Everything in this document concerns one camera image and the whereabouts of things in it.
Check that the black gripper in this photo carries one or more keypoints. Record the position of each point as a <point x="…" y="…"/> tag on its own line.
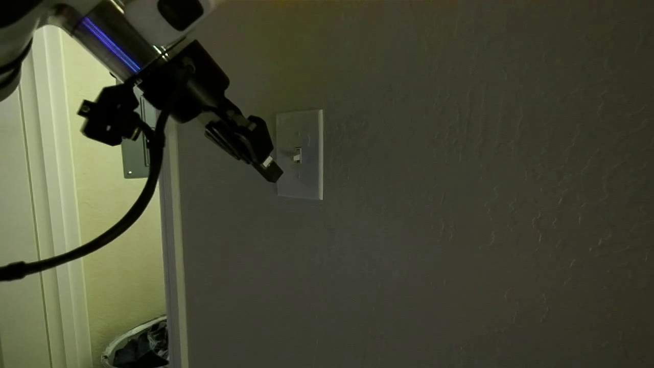
<point x="200" y="86"/>

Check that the white wall light switch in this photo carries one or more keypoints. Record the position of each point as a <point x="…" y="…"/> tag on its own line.
<point x="298" y="150"/>

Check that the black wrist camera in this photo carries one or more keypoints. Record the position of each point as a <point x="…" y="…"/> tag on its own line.
<point x="111" y="116"/>

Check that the robot arm with blue ring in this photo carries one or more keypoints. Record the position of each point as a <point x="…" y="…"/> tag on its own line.
<point x="125" y="36"/>

